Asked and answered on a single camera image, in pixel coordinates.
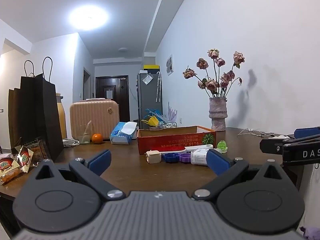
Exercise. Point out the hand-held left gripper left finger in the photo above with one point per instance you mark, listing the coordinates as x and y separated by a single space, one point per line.
100 160

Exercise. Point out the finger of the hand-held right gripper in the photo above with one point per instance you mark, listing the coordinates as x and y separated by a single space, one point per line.
271 145
307 131

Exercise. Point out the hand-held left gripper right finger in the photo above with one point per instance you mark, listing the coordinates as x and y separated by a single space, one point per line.
218 161

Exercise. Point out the white plastic bottle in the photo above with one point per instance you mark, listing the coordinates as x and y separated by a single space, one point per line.
200 156

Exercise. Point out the red cardboard box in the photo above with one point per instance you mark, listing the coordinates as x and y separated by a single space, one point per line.
172 140

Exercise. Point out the beige rectangular block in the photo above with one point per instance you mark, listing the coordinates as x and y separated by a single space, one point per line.
153 157

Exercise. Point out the white crumpled paper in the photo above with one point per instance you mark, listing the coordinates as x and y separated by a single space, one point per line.
278 137

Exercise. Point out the green translucent ball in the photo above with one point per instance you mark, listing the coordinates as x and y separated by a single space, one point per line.
222 147

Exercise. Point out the orange fruit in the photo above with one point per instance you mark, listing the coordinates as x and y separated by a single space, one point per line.
97 138

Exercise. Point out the clear glass cup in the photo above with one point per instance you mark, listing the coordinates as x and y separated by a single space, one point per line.
83 137

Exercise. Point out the purple bottle cap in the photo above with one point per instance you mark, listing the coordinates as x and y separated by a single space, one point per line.
185 158

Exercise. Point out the blue tissue pack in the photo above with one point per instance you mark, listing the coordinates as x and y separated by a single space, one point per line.
122 133

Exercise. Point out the white and red lint brush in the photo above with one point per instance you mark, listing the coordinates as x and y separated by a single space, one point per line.
180 149

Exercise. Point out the beige suitcase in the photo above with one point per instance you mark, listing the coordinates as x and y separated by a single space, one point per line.
93 118

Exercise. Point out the pink ribbed ceramic vase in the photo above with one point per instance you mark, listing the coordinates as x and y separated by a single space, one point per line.
218 115

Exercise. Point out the blue bottle cap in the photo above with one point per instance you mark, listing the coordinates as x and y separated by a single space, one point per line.
170 157

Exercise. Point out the yellow thermos flask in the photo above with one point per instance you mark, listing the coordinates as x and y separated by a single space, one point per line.
61 116

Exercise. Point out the small clear jars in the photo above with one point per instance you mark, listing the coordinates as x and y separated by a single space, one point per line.
167 125

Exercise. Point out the dark brown snack packet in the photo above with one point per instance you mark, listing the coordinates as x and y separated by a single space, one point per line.
38 150

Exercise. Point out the yellow watering can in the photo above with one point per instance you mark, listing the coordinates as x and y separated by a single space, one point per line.
151 121

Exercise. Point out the dark wooden door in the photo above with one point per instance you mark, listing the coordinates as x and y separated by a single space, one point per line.
120 97

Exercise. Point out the purple decorative plant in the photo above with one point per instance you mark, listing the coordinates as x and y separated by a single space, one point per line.
172 112

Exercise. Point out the blue plastic toy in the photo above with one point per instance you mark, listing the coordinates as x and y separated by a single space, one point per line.
155 112

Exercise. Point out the large black paper bag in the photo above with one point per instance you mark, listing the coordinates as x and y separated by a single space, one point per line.
41 115

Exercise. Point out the red and green snack packet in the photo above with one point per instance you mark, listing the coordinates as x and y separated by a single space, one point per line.
24 158

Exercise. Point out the dried pink roses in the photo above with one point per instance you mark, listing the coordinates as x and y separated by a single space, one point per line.
212 83

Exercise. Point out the side room door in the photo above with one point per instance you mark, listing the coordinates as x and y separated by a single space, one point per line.
86 83

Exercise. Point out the purple cloth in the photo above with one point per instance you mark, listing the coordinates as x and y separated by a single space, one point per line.
311 233

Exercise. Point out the grey refrigerator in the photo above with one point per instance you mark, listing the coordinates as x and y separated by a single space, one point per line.
147 97

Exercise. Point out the orange and white snack packet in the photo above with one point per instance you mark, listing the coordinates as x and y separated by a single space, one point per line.
8 170

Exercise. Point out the white folded umbrella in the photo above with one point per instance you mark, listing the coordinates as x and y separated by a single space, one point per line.
158 87

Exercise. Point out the paper note on refrigerator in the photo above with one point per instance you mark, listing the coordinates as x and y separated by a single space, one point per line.
147 79

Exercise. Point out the yellow box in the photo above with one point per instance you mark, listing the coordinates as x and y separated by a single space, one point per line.
151 67

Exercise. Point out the small ceiling lamp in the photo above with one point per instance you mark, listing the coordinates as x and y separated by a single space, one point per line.
122 49

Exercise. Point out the round ceiling light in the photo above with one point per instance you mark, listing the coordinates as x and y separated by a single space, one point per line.
88 18

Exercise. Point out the framed wall picture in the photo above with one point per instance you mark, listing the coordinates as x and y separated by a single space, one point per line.
169 65

